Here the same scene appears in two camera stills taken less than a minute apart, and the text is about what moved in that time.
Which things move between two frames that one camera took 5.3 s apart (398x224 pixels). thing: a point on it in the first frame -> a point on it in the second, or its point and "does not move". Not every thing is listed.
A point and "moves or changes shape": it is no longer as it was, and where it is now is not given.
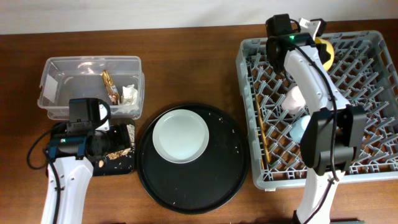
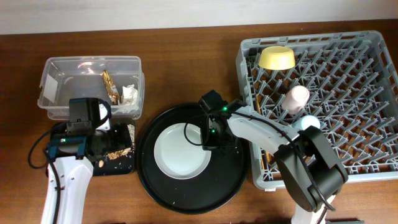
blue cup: [298, 127] does not move
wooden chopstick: [260, 135] -> [267, 156]
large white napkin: [129, 95] does not move
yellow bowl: [329, 50] moves or changes shape
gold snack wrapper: [114, 96] does not move
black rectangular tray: [111, 150] does not move
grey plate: [180, 135] moves or changes shape
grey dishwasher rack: [365, 71] does not move
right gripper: [323, 55] -> [208, 144]
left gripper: [121, 137] does not move
